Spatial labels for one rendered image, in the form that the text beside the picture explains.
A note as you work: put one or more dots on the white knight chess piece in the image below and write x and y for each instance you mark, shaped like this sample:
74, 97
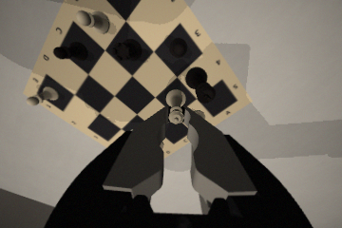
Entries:
200, 113

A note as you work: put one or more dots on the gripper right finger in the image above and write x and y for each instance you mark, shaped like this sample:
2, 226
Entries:
223, 168

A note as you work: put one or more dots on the white pawn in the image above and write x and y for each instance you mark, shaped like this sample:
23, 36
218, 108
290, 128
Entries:
96, 20
49, 92

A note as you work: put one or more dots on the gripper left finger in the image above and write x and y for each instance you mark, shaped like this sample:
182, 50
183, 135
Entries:
132, 165

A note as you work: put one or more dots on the chessboard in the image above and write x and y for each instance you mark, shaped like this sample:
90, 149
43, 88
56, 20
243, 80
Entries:
104, 97

